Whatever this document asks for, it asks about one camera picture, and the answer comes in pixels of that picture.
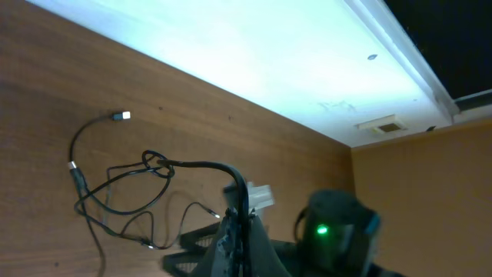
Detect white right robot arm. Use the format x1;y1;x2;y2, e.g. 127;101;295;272
161;189;398;277

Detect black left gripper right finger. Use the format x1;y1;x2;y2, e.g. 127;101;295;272
248;215;291;277

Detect white wall vent plate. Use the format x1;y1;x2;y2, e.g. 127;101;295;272
356;115;407;134

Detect black USB cable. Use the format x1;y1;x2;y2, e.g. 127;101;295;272
68;110;222;277

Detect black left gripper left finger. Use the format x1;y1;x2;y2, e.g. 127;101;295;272
191;216;246;277

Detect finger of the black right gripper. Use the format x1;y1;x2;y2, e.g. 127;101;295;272
161;250;214;277
179;222;228;252

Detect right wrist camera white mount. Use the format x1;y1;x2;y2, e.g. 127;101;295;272
223;182;274;219

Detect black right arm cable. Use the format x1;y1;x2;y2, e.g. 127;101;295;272
157;159;253;277

